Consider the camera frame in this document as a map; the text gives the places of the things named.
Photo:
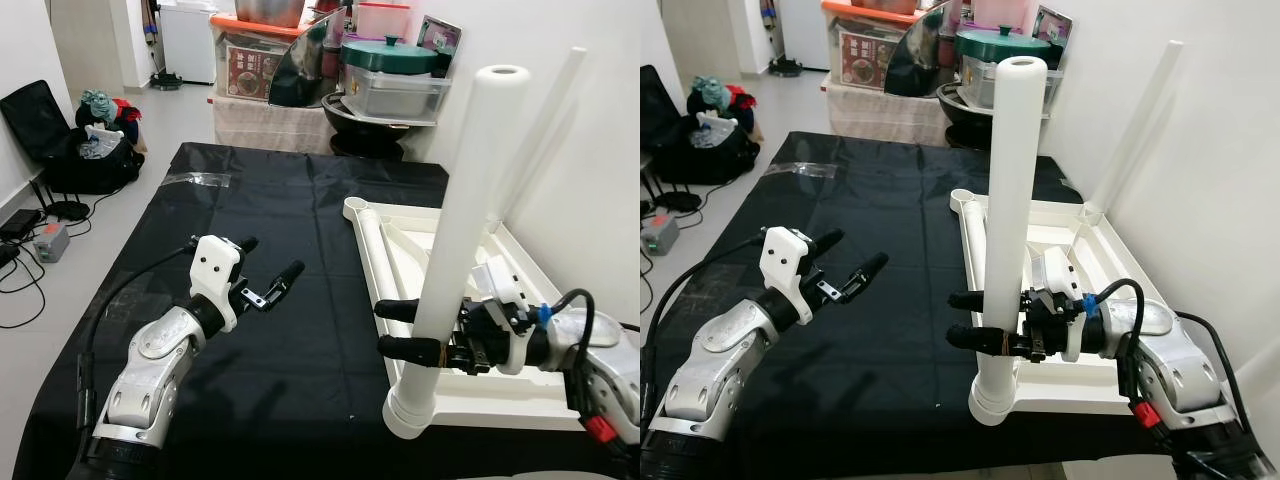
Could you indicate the white plastic table top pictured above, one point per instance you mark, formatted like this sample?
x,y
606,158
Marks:
x,y
1080,395
500,405

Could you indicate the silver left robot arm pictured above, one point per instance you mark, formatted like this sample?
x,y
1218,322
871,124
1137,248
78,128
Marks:
x,y
720,360
150,370

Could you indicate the yellow rubber band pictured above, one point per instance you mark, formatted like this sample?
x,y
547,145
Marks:
x,y
440,352
1003,340

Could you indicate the black floor cloth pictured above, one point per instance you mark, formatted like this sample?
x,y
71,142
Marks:
x,y
880,200
300,200

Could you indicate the clear tape strip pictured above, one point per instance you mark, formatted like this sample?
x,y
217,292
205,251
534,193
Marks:
x,y
195,180
798,170

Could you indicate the beige cloth-covered stand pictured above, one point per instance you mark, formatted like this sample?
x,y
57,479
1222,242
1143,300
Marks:
x,y
270,125
885,115

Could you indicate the black open bag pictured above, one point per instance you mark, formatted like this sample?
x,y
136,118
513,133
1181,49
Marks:
x,y
35,120
720,165

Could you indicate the black round stand base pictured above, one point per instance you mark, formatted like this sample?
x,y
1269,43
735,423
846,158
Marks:
x,y
68,210
682,200

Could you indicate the white plastic packet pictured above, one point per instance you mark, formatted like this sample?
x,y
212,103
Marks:
x,y
100,140
715,128

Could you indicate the black wok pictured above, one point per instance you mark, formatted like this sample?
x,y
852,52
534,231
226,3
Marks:
x,y
365,130
965,125

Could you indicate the grey power box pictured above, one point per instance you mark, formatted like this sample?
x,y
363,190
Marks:
x,y
52,242
660,232

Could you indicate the red soft item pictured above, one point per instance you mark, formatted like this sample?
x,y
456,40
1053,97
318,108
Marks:
x,y
127,110
740,97

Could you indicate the black glossy bag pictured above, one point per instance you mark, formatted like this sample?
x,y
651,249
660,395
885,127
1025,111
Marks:
x,y
295,80
910,70

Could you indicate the orange-lidded storage box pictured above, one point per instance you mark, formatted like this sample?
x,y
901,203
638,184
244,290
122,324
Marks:
x,y
860,60
245,70

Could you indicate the teal plush toy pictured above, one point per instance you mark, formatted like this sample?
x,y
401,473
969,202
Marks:
x,y
97,105
710,92

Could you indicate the white appliance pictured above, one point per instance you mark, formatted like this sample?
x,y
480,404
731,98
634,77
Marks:
x,y
188,45
800,35

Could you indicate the black power adapter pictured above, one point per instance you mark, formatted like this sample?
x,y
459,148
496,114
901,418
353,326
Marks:
x,y
20,222

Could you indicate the metal pot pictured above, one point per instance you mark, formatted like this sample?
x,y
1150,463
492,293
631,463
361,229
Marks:
x,y
885,6
270,10

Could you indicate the green pot with lid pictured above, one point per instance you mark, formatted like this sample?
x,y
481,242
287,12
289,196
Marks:
x,y
995,45
390,55

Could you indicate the pink plastic container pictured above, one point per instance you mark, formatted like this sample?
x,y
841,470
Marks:
x,y
383,22
998,12

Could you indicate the printed cardboard box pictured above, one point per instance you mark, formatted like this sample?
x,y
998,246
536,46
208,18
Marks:
x,y
1052,25
440,38

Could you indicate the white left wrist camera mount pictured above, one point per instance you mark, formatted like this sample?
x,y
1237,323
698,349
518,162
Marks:
x,y
215,265
785,255

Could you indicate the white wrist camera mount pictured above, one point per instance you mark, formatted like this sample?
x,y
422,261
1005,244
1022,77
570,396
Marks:
x,y
1055,268
495,278
785,255
215,265

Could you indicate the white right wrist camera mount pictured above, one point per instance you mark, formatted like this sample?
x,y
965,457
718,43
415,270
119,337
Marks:
x,y
1055,268
495,278

